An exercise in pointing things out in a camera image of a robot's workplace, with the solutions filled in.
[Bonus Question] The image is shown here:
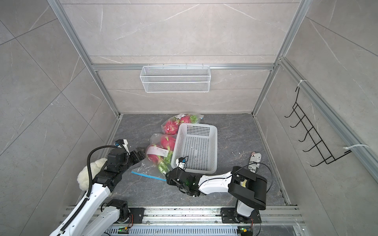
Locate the zip-top bag with blue seal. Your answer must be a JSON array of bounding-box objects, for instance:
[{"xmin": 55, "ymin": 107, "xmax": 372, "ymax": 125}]
[{"xmin": 132, "ymin": 133, "xmax": 177, "ymax": 181}]

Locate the pink dragon fruit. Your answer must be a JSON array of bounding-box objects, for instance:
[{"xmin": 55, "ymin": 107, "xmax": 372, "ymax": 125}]
[{"xmin": 147, "ymin": 133, "xmax": 177, "ymax": 176}]

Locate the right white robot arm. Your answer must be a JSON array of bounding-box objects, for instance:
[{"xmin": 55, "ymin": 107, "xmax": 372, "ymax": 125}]
[{"xmin": 165, "ymin": 166, "xmax": 268, "ymax": 223}]

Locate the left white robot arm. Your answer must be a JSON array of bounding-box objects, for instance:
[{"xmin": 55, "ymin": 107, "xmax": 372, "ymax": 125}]
[{"xmin": 50, "ymin": 145, "xmax": 145, "ymax": 236}]

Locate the far zip-top bag with dragon fruit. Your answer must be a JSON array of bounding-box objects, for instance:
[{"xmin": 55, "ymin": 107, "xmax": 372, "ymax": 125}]
[{"xmin": 161, "ymin": 114, "xmax": 204, "ymax": 135}]

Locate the white perforated plastic basket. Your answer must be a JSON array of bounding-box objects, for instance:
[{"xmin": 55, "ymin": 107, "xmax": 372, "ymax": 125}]
[{"xmin": 171, "ymin": 124, "xmax": 218, "ymax": 174}]

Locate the white plush teddy bear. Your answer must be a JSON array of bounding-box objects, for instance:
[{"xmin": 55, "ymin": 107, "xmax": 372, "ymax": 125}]
[{"xmin": 77, "ymin": 157, "xmax": 108, "ymax": 191}]

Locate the stars and stripes patterned can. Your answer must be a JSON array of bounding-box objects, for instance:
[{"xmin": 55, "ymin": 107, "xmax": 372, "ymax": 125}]
[{"xmin": 248, "ymin": 152, "xmax": 261, "ymax": 174}]

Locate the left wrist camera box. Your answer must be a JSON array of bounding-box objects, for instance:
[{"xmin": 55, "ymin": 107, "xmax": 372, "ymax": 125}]
[{"xmin": 115, "ymin": 139, "xmax": 130, "ymax": 153}]

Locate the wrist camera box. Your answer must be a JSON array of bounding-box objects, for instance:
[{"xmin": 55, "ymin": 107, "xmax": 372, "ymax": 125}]
[
  {"xmin": 115, "ymin": 139, "xmax": 130, "ymax": 153},
  {"xmin": 175, "ymin": 156, "xmax": 189, "ymax": 170}
]

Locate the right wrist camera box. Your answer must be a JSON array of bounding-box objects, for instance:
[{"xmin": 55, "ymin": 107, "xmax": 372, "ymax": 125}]
[{"xmin": 175, "ymin": 156, "xmax": 189, "ymax": 170}]

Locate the white wire mesh wall basket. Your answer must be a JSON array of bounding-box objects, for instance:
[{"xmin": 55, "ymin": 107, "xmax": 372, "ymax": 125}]
[{"xmin": 140, "ymin": 65, "xmax": 211, "ymax": 93}]

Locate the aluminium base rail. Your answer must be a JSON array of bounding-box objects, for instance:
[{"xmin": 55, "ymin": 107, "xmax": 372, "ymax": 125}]
[{"xmin": 56, "ymin": 206, "xmax": 307, "ymax": 236}]

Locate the black wire wall hook rack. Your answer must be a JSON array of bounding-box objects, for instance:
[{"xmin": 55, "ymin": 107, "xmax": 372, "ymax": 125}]
[{"xmin": 284, "ymin": 87, "xmax": 352, "ymax": 167}]

